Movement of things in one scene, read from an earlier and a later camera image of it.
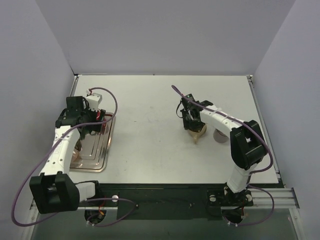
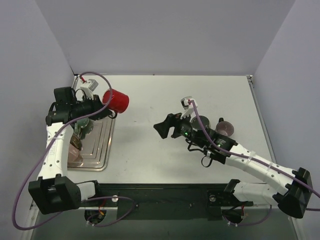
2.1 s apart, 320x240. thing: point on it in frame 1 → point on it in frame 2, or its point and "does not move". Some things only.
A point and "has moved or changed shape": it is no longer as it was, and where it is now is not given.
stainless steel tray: (95, 149) does not move
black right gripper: (191, 122) → (173, 126)
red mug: (98, 117) has moved or changed shape
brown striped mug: (78, 145) does not move
